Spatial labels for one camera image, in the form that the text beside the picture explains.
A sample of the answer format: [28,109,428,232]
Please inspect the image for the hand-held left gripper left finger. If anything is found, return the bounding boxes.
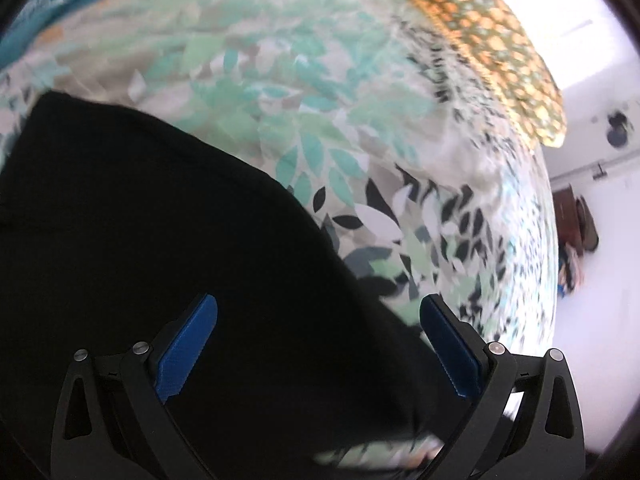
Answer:
[50,294,218,480]

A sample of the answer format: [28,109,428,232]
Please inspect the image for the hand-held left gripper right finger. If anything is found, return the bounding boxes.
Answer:
[420,294,586,480]

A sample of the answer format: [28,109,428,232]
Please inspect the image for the black pants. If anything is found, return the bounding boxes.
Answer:
[0,90,453,480]

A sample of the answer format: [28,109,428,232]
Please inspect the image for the brown wooden cabinet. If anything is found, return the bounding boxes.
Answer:
[552,185,583,251]

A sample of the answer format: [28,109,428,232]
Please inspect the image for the brown clothes heap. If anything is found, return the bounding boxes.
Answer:
[575,195,600,253]

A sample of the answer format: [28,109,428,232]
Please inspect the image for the black hat on hook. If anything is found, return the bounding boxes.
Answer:
[605,112,633,150]

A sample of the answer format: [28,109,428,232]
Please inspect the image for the leaf print bed sheet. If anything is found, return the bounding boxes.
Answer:
[0,0,558,466]

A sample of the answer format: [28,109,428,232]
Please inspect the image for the orange floral folded quilt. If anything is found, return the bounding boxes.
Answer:
[360,0,568,148]

